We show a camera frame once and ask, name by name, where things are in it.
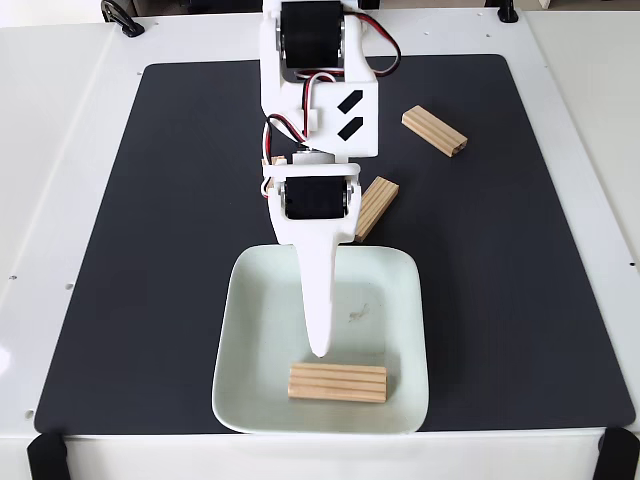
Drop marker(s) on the grooved wooden block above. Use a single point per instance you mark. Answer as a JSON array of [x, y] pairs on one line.
[[434, 131], [276, 161], [337, 382], [377, 200]]

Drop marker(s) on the pale green square plate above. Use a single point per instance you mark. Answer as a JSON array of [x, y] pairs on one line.
[[240, 360]]

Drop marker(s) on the black rubber mat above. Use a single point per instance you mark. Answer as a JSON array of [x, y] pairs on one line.
[[150, 300]]

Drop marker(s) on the black table clamp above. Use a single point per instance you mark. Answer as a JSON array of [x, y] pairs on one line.
[[122, 17], [507, 12]]

